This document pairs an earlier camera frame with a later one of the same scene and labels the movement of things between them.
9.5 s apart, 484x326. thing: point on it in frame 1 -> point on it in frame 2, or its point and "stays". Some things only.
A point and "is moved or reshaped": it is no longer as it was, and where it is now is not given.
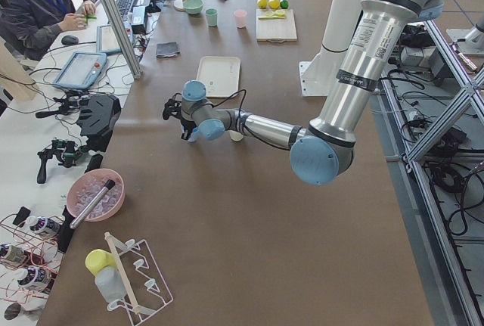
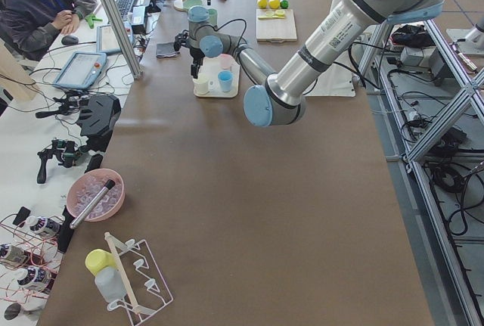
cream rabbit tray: (220, 75) stays
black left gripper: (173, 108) -> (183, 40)
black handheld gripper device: (66, 151) stays
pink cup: (240, 18) -> (226, 60)
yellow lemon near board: (274, 3) stays
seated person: (36, 2) stays
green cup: (212, 17) stays
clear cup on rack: (111, 285) stays
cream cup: (234, 135) is moved or reshaped
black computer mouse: (69, 39) stays
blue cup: (196, 132) -> (225, 78)
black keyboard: (125, 1) stays
